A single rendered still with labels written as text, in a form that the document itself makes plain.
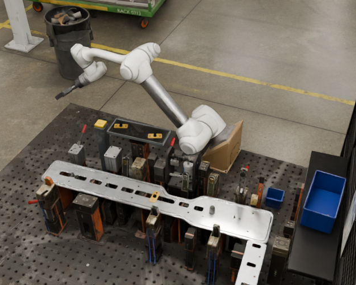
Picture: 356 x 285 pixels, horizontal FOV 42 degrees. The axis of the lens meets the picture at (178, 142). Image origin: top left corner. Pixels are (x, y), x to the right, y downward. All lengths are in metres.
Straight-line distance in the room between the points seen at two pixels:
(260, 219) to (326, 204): 0.37
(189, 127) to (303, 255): 1.08
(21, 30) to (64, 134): 2.83
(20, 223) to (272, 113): 2.87
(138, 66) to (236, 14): 4.08
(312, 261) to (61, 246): 1.44
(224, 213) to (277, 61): 3.46
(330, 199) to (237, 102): 2.54
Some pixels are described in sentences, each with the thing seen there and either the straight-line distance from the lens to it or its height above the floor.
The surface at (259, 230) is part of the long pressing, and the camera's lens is 2.55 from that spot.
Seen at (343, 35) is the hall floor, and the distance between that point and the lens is 6.58.
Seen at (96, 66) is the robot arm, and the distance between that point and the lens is 3.43.
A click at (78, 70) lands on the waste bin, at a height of 0.13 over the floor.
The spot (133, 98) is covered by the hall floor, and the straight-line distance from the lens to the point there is 5.14.
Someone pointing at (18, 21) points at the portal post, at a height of 0.36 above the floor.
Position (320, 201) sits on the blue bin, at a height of 1.03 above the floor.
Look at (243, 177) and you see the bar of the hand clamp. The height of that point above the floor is 1.16.
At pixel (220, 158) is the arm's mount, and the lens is 3.17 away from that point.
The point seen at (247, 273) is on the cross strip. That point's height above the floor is 1.00.
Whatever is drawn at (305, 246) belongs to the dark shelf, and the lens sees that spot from 2.50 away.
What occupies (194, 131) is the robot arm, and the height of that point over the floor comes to 1.08.
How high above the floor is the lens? 2.99
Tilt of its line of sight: 41 degrees down
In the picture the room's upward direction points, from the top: 1 degrees counter-clockwise
